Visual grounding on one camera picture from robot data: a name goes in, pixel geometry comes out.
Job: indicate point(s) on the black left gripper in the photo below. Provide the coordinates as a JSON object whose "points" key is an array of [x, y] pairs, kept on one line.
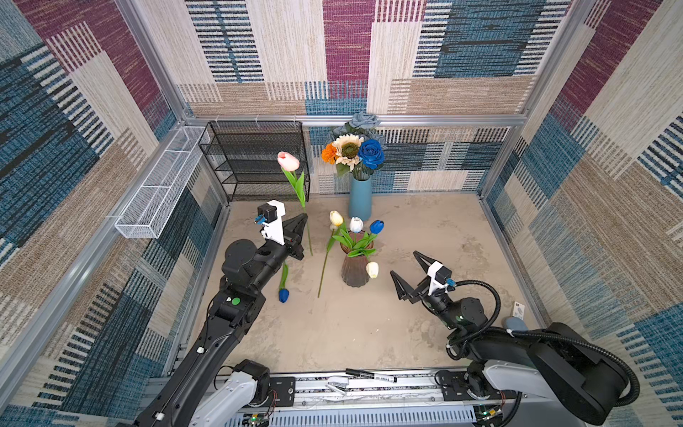
{"points": [[293, 245]]}

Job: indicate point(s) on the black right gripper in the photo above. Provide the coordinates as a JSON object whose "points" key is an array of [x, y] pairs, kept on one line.
{"points": [[407, 291]]}

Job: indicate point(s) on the light blue tulip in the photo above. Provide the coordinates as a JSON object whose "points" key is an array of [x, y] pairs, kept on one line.
{"points": [[325, 261]]}

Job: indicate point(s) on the yellow white tulip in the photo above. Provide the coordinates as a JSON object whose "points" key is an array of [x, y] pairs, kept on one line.
{"points": [[339, 232]]}

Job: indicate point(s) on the dark red glass vase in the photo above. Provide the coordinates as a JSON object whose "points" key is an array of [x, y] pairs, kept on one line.
{"points": [[352, 284]]}

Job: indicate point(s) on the cream white tulip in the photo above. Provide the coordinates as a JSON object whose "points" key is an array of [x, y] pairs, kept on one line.
{"points": [[356, 227]]}

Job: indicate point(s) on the pink tulip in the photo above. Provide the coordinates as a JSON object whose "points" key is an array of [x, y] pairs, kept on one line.
{"points": [[289, 165]]}

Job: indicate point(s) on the light blue ceramic vase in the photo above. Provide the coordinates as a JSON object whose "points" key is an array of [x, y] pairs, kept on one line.
{"points": [[360, 203]]}

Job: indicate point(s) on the cream sunflower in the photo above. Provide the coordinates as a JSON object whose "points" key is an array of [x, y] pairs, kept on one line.
{"points": [[346, 153]]}

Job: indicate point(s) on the deep blue rose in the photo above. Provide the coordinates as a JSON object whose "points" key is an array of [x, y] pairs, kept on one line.
{"points": [[371, 157]]}

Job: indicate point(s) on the dusty blue rose bouquet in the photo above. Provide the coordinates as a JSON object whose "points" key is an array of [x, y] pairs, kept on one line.
{"points": [[361, 124]]}

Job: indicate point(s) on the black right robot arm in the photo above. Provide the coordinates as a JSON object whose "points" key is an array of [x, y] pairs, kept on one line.
{"points": [[554, 363]]}

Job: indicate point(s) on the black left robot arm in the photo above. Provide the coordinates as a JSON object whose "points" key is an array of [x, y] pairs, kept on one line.
{"points": [[247, 269]]}

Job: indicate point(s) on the black marker pen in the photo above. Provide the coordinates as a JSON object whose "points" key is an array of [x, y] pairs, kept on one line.
{"points": [[368, 375]]}

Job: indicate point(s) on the small white tag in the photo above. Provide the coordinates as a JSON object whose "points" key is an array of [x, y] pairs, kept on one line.
{"points": [[519, 310]]}

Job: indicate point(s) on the blue grey round object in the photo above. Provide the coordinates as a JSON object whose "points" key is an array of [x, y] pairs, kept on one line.
{"points": [[515, 324]]}

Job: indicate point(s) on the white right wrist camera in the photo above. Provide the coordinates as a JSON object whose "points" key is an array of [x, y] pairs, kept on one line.
{"points": [[440, 278]]}

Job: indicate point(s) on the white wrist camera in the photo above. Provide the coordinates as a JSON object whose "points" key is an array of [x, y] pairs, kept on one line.
{"points": [[269, 217], [440, 278]]}

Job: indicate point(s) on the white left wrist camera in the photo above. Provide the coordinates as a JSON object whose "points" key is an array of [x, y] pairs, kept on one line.
{"points": [[269, 217]]}

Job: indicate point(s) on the black wire mesh shelf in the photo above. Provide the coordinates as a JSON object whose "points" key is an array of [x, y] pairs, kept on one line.
{"points": [[243, 157]]}

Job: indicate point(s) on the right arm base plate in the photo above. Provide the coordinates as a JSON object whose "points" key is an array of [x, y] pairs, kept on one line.
{"points": [[462, 385]]}

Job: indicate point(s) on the white wire mesh basket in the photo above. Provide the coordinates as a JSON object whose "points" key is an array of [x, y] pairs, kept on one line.
{"points": [[153, 203]]}

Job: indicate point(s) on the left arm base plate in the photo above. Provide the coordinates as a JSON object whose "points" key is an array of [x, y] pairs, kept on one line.
{"points": [[278, 391]]}

